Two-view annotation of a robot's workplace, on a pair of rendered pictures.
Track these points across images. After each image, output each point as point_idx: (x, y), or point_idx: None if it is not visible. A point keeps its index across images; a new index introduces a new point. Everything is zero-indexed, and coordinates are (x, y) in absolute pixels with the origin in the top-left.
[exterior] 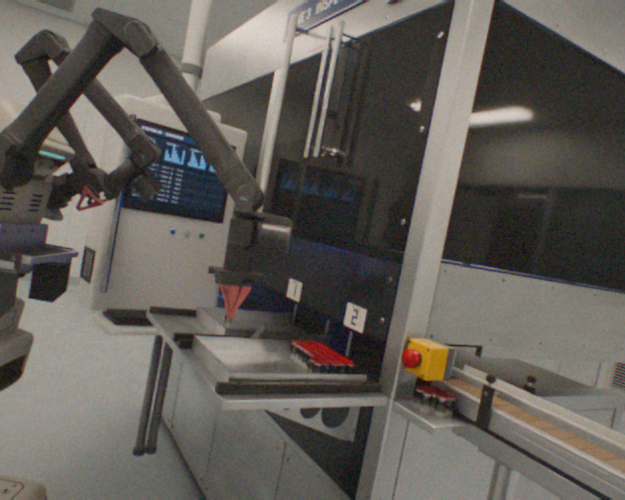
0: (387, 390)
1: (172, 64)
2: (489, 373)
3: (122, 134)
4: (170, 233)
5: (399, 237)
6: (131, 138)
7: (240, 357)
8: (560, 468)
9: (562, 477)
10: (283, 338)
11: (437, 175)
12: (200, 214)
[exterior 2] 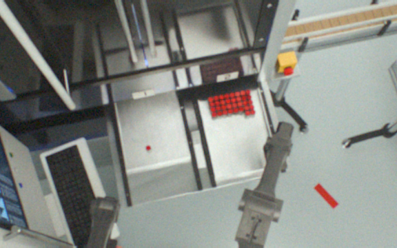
0: (265, 80)
1: (274, 189)
2: (304, 38)
3: (109, 233)
4: (21, 188)
5: (258, 44)
6: (113, 224)
7: (223, 151)
8: (339, 41)
9: (340, 42)
10: (185, 116)
11: (289, 18)
12: (5, 154)
